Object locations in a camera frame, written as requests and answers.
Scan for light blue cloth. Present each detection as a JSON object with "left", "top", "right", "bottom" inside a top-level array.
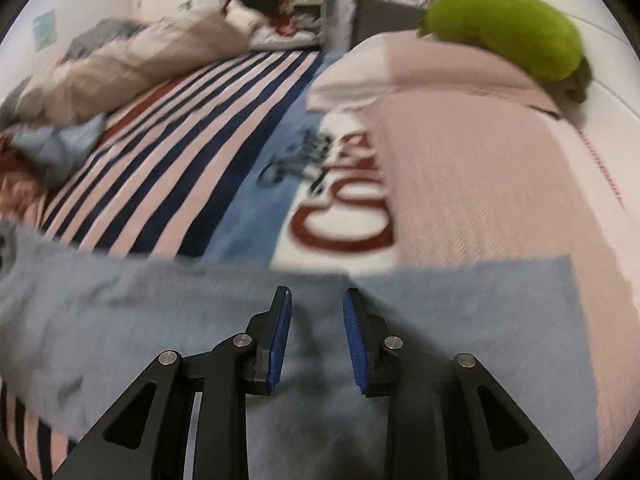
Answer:
[{"left": 12, "top": 112, "right": 108, "bottom": 186}]

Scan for light blue pants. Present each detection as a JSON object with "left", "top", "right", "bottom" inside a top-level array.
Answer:
[{"left": 0, "top": 220, "right": 601, "bottom": 480}]

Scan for green plush pillow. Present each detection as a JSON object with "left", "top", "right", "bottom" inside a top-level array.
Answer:
[{"left": 419, "top": 0, "right": 587, "bottom": 83}]

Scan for pink knitted blanket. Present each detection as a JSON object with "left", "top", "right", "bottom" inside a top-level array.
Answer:
[{"left": 367, "top": 37, "right": 640, "bottom": 461}]

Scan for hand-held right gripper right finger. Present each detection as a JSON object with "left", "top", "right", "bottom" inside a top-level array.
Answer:
[{"left": 342, "top": 288, "right": 576, "bottom": 480}]

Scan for beige grey duvet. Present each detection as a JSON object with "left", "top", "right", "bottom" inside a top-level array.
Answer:
[{"left": 0, "top": 11, "right": 251, "bottom": 131}]

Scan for striped printed blanket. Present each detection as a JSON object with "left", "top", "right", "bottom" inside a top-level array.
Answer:
[{"left": 0, "top": 49, "right": 401, "bottom": 480}]

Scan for white pillow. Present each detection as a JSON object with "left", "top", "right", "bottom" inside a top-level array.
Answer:
[{"left": 306, "top": 35, "right": 401, "bottom": 113}]

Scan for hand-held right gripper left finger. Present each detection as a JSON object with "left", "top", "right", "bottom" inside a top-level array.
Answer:
[{"left": 52, "top": 286, "right": 293, "bottom": 480}]

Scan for dark grey cabinet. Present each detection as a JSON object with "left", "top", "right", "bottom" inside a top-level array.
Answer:
[{"left": 350, "top": 0, "right": 431, "bottom": 51}]

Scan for reddish patterned cloth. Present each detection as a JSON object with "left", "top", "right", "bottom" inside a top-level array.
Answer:
[{"left": 0, "top": 132, "right": 51, "bottom": 223}]

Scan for wall poster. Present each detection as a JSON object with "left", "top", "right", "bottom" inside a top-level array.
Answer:
[{"left": 33, "top": 10, "right": 58, "bottom": 52}]

